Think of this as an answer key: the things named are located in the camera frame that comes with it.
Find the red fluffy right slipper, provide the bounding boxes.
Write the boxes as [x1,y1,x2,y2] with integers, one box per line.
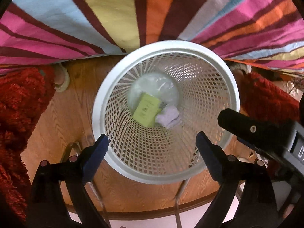
[233,70,300,125]

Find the small white paper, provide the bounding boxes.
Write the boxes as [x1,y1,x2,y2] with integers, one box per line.
[155,105,181,129]

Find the green box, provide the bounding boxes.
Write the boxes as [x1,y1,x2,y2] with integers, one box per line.
[132,93,161,128]

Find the red fluffy slipper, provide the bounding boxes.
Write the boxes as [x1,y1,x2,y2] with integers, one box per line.
[233,70,300,125]
[1,66,55,222]

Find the red fluffy left slipper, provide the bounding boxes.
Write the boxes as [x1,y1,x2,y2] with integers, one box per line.
[1,66,55,222]

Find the white mesh waste basket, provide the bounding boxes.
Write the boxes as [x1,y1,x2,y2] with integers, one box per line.
[92,41,240,185]

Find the striped colourful bed cover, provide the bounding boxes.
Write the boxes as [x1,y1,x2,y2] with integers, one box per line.
[1,0,303,74]

